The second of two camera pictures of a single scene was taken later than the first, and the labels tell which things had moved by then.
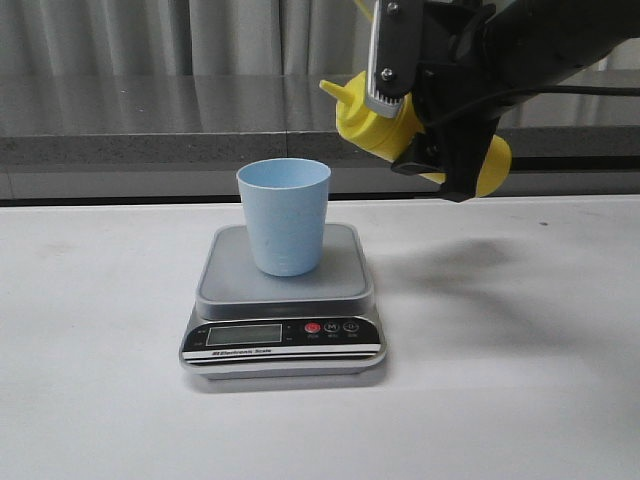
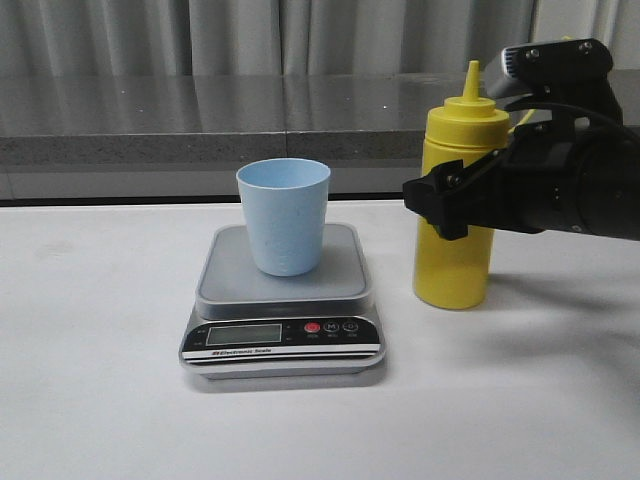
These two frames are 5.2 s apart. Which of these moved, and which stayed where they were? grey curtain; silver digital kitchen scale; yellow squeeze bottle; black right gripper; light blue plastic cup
Moved: black right gripper; yellow squeeze bottle
Stayed: grey curtain; light blue plastic cup; silver digital kitchen scale
